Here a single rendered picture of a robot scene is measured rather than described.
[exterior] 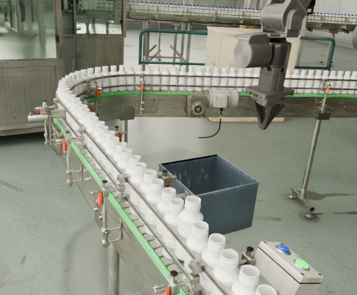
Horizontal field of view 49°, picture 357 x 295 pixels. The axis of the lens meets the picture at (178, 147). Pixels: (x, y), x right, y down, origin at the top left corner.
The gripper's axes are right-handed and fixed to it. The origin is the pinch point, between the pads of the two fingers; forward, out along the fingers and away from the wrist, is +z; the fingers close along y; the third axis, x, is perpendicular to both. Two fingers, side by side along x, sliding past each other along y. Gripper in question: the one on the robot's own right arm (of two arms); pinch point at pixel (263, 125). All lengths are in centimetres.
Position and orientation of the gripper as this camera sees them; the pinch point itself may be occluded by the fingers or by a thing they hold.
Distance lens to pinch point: 95.4
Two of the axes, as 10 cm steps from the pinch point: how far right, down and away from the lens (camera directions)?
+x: 5.7, 3.8, -7.2
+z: -0.8, 9.1, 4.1
